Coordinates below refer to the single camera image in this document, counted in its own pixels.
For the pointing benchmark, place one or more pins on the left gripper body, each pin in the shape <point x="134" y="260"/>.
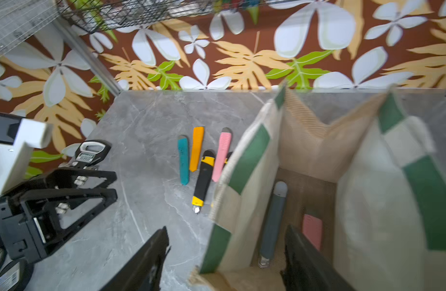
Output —
<point x="23" y="232"/>

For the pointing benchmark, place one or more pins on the pink art knife upright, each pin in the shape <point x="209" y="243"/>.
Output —
<point x="222" y="152"/>

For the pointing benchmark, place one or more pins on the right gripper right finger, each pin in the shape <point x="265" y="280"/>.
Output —
<point x="306" y="268"/>

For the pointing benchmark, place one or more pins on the black tape roll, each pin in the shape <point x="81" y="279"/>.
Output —
<point x="16" y="275"/>

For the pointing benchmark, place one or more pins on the green burlap christmas pouch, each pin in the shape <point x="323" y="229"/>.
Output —
<point x="371" y="166"/>

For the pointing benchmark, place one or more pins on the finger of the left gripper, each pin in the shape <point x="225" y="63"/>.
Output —
<point x="59" y="186"/>
<point x="56" y="216"/>

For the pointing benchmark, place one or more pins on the grey art knife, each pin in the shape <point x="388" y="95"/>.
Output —
<point x="272" y="224"/>

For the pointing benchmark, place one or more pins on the black wire basket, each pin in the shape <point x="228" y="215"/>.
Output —
<point x="105" y="16"/>

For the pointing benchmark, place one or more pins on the white wire basket left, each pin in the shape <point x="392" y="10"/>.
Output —
<point x="21" y="19"/>

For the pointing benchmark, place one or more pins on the orange art knife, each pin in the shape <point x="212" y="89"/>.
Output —
<point x="197" y="140"/>

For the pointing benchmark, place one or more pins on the teal art knife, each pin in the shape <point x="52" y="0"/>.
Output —
<point x="183" y="150"/>

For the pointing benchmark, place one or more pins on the socket set rail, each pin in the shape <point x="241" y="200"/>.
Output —
<point x="87" y="156"/>

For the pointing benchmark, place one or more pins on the pink art knife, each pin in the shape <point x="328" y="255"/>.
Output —
<point x="222" y="152"/>
<point x="312" y="230"/>

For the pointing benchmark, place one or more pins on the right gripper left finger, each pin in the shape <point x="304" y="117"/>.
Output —
<point x="143" y="271"/>

